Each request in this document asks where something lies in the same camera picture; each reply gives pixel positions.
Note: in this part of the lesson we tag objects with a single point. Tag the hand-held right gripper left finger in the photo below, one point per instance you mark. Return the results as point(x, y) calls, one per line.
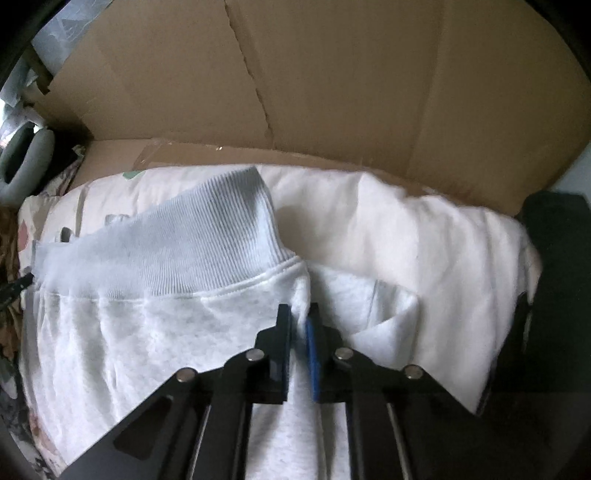
point(287, 355)

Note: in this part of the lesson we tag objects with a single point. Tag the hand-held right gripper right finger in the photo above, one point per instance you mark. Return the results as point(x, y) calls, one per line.
point(311, 364)

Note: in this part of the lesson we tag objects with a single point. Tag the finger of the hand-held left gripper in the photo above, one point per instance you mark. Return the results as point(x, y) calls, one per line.
point(16, 288)

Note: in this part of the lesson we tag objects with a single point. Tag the light grey sweatshirt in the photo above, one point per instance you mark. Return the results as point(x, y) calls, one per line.
point(184, 323)

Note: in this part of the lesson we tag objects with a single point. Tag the black garment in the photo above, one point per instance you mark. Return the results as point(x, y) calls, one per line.
point(554, 240)

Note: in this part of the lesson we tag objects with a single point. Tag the brown garment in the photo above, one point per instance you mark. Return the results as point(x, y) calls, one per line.
point(9, 323)

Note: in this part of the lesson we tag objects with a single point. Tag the grey neck pillow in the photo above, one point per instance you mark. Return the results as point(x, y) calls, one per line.
point(41, 157)

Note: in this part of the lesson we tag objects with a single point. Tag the small black cloth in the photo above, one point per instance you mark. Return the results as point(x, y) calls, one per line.
point(67, 159)

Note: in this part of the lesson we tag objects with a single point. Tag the cream bear print blanket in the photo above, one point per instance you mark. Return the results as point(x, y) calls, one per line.
point(184, 177)

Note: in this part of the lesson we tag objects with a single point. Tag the brown cardboard sheet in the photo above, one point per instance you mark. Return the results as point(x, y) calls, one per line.
point(346, 83)

